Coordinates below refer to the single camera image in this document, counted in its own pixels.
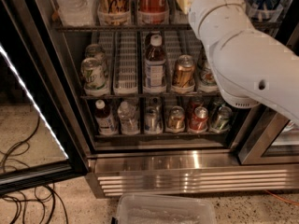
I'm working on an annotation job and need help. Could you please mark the orange floor cable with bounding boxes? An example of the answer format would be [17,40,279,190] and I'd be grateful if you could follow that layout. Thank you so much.
[264,189,299,207]

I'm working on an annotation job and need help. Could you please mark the clear water bottle bottom shelf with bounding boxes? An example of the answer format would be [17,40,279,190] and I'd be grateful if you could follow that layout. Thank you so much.
[118,101,139,135]

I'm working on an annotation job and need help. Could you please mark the clear plastic bin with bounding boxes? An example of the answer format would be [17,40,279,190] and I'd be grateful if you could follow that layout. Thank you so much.
[111,193,217,224]

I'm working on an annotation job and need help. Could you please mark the can behind 7up left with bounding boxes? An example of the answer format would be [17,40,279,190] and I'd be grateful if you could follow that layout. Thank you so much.
[85,44,108,77]

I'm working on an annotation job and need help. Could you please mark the red can bottom front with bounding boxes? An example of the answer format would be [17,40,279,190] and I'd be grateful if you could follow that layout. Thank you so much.
[189,106,208,133]

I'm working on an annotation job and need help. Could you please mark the brown tea bottle bottom shelf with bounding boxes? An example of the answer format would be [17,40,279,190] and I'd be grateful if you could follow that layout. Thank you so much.
[95,99,118,135]

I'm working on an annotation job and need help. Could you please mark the green can bottom shelf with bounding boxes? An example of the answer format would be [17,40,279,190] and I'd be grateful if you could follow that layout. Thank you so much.
[209,106,233,133]

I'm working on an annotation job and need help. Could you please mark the silver can bottom shelf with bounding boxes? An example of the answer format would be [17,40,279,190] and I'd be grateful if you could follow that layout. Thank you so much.
[145,106,163,134]

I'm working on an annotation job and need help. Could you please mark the brown tea bottle shelf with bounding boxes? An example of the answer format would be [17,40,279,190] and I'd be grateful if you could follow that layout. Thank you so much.
[95,99,118,135]
[144,34,166,93]

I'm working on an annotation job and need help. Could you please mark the brown tea bottle middle shelf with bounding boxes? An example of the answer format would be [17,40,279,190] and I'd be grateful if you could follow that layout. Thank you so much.
[144,34,166,93]

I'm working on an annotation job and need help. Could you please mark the steel fridge base grille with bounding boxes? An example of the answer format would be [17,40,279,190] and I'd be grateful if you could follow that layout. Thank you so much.
[86,150,299,198]

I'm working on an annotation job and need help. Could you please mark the gold can bottom shelf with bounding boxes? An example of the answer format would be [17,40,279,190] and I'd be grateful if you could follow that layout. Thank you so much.
[167,105,185,132]

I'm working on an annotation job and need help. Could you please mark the green white can middle front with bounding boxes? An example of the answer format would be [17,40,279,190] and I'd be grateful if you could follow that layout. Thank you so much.
[199,60,218,92]

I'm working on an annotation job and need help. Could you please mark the gold can middle shelf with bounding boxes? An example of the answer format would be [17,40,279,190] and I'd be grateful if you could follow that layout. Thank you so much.
[172,55,195,93]

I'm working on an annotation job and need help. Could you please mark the black floor cables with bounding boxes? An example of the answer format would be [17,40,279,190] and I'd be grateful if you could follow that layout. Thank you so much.
[0,115,69,224]

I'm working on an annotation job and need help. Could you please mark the red can bottom rear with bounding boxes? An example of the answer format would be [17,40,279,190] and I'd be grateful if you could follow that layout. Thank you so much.
[187,96,204,119]

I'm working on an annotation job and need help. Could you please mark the right fridge door frame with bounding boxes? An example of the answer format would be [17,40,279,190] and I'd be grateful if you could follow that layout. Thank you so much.
[230,105,299,165]

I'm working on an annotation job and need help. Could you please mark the open glass fridge door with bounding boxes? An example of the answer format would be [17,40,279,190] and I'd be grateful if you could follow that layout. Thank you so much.
[0,0,88,194]

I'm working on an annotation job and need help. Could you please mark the green 7up can middle left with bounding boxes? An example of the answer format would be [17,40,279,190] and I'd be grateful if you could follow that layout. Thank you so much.
[81,58,108,96]

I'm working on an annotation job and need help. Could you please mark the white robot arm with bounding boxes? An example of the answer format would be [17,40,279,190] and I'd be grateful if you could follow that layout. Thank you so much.
[176,0,299,124]

